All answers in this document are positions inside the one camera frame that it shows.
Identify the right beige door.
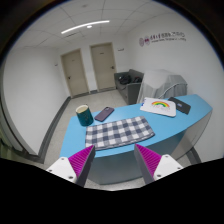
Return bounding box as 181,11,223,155
91,43,115,90

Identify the blue table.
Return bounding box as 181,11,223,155
59,93,214,186

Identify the left beige door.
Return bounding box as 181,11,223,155
61,50,89,97

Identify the dark green mug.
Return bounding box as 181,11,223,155
76,105,93,126

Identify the black notebook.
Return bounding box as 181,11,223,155
169,97,191,115

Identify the wall logo sign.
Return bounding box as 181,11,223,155
139,32,186,47

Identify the long ceiling light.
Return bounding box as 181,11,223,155
61,20,110,34

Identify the white board with rainbow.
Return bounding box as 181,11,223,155
140,97,176,117

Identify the blue white checkered towel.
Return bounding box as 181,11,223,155
85,116,155,150

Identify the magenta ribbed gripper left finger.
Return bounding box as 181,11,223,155
47,145,95,187

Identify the black bag on sofa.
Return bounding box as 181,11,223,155
119,75,131,85

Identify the beige door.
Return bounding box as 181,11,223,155
61,50,89,97
91,43,115,90

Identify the grey cloth covered object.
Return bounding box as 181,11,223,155
137,69,187,103

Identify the purple smartphone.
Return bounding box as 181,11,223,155
94,107,114,122

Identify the grey sofa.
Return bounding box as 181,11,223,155
114,69,144,105

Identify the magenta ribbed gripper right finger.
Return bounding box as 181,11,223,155
134,144,183,184

